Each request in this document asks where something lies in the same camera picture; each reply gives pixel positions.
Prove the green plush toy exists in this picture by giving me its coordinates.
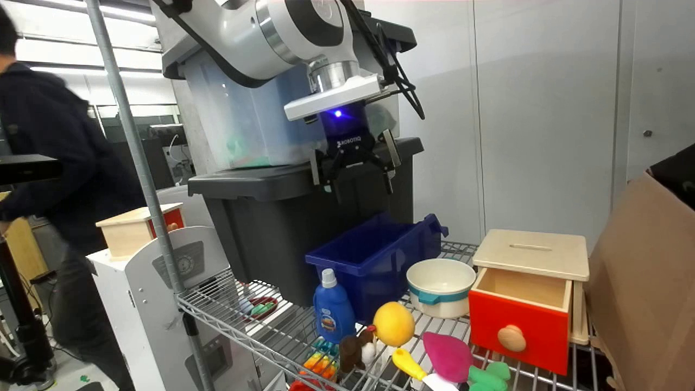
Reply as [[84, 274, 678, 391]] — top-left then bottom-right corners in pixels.
[[467, 361, 510, 391]]

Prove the blue plastic storage bin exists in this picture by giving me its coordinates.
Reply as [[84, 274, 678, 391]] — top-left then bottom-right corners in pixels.
[[305, 213, 447, 321]]

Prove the dark grey storage tote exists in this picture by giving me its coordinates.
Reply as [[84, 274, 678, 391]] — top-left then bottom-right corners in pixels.
[[190, 138, 423, 306]]

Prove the dark brown plush animal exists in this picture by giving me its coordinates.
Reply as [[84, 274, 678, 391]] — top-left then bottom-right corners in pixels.
[[338, 327, 375, 375]]

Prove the person in dark jacket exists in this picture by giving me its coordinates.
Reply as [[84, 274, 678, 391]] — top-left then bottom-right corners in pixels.
[[0, 10, 143, 391]]

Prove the small wooden box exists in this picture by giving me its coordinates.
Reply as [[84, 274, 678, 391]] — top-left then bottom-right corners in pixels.
[[98, 202, 185, 258]]

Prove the pink plush toy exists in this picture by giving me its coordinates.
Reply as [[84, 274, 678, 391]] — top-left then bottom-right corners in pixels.
[[422, 332, 474, 382]]

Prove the yellow plush ball toy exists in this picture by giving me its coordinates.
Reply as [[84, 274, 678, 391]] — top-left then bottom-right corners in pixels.
[[374, 302, 416, 349]]

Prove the white cabinet machine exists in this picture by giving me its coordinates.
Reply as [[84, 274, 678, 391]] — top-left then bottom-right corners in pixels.
[[84, 224, 263, 391]]

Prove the cardboard box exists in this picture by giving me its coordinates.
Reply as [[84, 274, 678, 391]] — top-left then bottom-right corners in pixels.
[[589, 147, 695, 391]]

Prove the red wooden drawer box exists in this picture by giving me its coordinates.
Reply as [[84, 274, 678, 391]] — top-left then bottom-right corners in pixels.
[[470, 228, 590, 377]]

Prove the wire shelf rack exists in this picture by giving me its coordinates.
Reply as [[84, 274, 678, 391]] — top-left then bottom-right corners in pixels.
[[84, 0, 616, 391]]

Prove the white ceramic bowl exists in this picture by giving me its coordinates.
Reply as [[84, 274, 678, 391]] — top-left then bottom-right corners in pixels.
[[406, 258, 477, 320]]

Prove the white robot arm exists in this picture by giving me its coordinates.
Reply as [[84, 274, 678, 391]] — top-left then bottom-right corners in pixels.
[[153, 0, 423, 188]]

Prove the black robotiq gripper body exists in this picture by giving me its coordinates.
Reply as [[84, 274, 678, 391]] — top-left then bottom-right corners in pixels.
[[319, 104, 387, 173]]

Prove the blue detergent bottle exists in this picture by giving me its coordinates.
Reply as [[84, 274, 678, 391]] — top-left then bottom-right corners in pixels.
[[312, 268, 355, 345]]

